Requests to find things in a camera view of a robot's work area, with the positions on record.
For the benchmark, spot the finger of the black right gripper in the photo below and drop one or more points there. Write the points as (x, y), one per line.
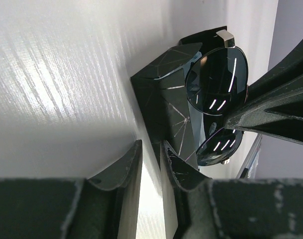
(277, 113)
(286, 70)

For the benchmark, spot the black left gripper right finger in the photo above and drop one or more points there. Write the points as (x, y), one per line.
(198, 207)

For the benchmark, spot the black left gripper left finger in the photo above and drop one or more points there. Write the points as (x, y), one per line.
(102, 207)

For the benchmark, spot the dark aviator sunglasses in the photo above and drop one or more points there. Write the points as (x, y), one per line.
(216, 84)

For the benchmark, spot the black glasses case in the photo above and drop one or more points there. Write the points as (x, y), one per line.
(162, 96)

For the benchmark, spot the aluminium frame post right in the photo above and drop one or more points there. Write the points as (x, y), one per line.
(249, 166)

